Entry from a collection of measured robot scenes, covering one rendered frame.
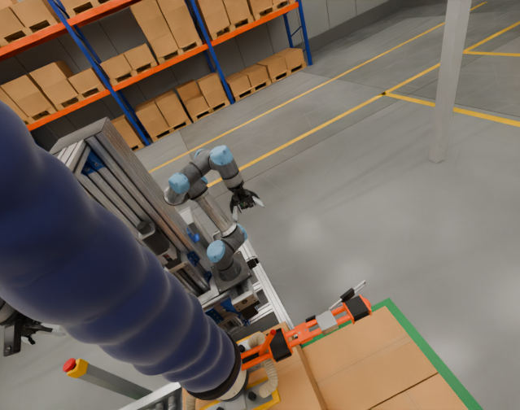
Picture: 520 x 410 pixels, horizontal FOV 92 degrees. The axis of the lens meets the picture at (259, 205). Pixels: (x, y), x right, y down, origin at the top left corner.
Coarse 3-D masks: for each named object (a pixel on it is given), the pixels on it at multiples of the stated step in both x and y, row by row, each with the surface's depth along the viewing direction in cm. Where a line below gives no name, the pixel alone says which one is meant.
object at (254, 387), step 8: (256, 384) 105; (248, 392) 103; (256, 392) 102; (272, 392) 101; (216, 400) 105; (248, 400) 101; (256, 400) 100; (264, 400) 99; (272, 400) 99; (280, 400) 99; (200, 408) 105; (208, 408) 103; (216, 408) 101; (224, 408) 102; (248, 408) 99; (256, 408) 99; (264, 408) 98
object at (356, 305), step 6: (360, 294) 104; (348, 300) 104; (354, 300) 103; (360, 300) 103; (348, 306) 102; (354, 306) 102; (360, 306) 101; (366, 306) 100; (348, 312) 101; (354, 312) 100; (360, 312) 99; (366, 312) 102; (354, 318) 102; (360, 318) 102
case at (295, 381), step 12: (300, 348) 152; (288, 360) 119; (300, 360) 117; (252, 372) 120; (264, 372) 119; (276, 372) 117; (288, 372) 116; (300, 372) 114; (288, 384) 112; (300, 384) 111; (312, 384) 116; (288, 396) 109; (300, 396) 108; (312, 396) 106; (276, 408) 107; (288, 408) 106; (300, 408) 105; (312, 408) 103; (324, 408) 114
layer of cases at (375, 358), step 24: (384, 312) 157; (336, 336) 156; (360, 336) 152; (384, 336) 148; (408, 336) 145; (312, 360) 151; (336, 360) 147; (360, 360) 144; (384, 360) 140; (408, 360) 137; (336, 384) 139; (360, 384) 136; (384, 384) 133; (408, 384) 130; (432, 384) 127; (336, 408) 132; (360, 408) 129; (384, 408) 126; (408, 408) 123; (432, 408) 121; (456, 408) 118
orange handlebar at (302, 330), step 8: (368, 304) 102; (336, 312) 104; (312, 320) 105; (336, 320) 102; (344, 320) 101; (296, 328) 104; (304, 328) 103; (288, 336) 103; (304, 336) 100; (312, 336) 100; (296, 344) 100; (248, 352) 103; (256, 360) 100; (248, 368) 100
